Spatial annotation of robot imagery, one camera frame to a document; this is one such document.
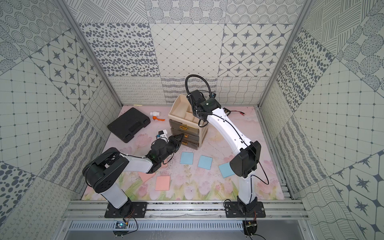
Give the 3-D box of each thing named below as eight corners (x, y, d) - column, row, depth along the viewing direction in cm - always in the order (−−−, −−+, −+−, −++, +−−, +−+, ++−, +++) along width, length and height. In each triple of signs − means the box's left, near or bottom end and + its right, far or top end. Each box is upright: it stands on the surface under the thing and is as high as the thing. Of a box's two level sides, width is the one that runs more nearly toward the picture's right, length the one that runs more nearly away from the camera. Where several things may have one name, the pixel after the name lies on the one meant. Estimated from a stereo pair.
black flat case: (109, 130, 107) (105, 126, 103) (135, 111, 119) (132, 106, 115) (126, 144, 100) (123, 139, 96) (151, 122, 112) (149, 117, 108)
